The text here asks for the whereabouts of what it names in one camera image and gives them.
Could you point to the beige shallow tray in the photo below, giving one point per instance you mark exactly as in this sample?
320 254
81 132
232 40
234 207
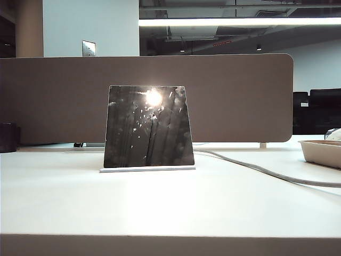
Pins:
319 154

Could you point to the brown desk divider panel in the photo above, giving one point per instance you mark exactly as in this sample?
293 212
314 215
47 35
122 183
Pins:
239 93

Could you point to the square mirror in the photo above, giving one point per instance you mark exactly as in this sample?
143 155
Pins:
146 128

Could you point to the white crumpled plastic bag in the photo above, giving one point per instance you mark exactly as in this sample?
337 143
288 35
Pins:
334 134

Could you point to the black cup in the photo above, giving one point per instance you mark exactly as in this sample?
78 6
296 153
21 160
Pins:
9 138

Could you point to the long ceiling strip light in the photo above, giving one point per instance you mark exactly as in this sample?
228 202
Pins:
239 22

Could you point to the white divider foot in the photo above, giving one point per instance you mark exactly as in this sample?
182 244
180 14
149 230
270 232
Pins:
263 145

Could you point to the wide black office chair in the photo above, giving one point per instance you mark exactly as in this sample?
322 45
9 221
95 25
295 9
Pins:
325 114

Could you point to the metal wall plate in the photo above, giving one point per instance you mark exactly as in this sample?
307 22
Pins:
88 48

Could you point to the black divider clamp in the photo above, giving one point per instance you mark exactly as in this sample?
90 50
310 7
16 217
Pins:
78 144

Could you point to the narrow black office chair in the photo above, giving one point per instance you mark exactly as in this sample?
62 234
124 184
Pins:
300 114

